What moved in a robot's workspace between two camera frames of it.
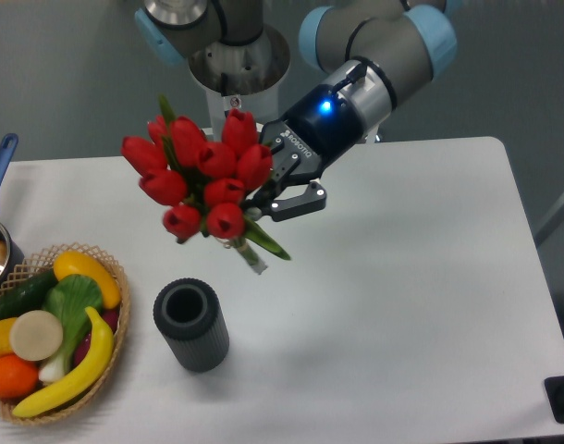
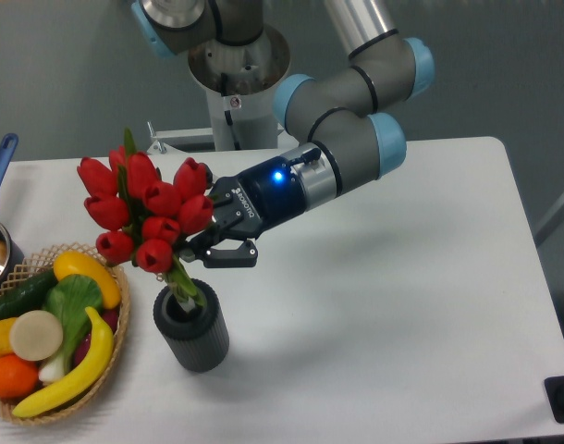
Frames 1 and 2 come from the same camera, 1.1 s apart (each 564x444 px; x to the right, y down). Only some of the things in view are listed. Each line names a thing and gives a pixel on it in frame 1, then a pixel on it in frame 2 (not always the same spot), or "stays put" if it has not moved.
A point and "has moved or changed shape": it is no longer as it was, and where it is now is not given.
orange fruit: [10, 376] stays put
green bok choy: [74, 300] stays put
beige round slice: [35, 336] stays put
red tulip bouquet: [205, 178] has moved or changed shape
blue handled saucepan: [5, 263] stays put
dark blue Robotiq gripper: [323, 127] to [247, 203]
